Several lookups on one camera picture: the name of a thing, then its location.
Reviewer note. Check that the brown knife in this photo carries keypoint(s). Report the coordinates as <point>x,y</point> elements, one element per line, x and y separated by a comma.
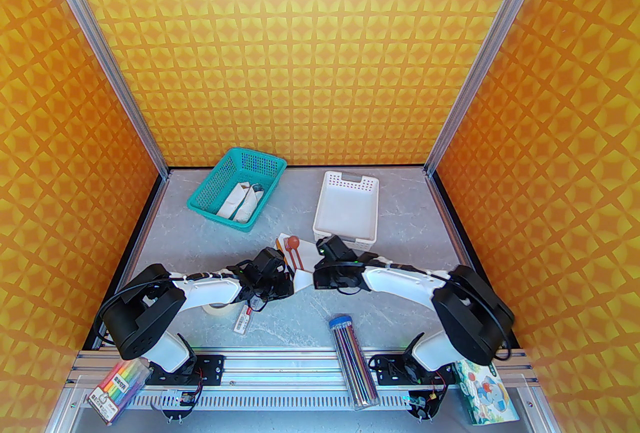
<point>285,261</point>

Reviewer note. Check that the white paper napkin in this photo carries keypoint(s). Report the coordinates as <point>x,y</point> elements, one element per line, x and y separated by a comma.
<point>305,280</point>

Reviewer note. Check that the brown spoon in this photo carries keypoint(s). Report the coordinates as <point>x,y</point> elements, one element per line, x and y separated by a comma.
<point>294,240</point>

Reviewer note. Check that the white plastic perforated basket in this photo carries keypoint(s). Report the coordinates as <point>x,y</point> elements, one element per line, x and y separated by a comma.
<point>345,211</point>

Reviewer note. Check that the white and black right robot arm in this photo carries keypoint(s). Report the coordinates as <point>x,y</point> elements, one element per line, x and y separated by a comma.
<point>472,311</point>

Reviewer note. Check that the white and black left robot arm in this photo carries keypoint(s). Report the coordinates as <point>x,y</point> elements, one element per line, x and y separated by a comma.
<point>140,316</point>

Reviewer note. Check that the masking tape roll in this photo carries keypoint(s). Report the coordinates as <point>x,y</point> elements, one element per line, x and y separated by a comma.
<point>220,314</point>

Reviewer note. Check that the rolled white napkin bundle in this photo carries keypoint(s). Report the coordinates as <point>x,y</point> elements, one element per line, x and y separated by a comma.
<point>232,205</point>

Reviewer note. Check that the small clear refill box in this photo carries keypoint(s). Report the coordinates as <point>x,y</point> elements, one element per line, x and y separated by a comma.
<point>243,322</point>

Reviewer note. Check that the clear pencil tube blue cap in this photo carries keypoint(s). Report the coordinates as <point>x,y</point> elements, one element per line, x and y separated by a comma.
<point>352,361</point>

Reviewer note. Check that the cutlery piece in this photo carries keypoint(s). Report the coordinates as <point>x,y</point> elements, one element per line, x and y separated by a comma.
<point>257,189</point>

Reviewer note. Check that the teal plastic mesh basket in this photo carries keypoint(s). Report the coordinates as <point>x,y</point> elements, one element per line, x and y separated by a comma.
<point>260,163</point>

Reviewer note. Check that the small controller board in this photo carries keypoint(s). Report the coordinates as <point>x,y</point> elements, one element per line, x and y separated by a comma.
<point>421,403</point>
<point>181,402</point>

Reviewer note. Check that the colour marker pack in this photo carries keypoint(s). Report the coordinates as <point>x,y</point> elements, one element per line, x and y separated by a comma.
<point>117,388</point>

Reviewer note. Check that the cartoon print tissue pack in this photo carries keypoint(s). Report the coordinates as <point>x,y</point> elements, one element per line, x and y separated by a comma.
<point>487,396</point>

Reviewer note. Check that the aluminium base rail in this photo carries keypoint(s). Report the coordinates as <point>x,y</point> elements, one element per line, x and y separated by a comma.
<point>290,366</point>

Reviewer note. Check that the aluminium frame post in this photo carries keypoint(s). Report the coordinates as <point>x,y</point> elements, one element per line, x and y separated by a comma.
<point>100,46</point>
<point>492,46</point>

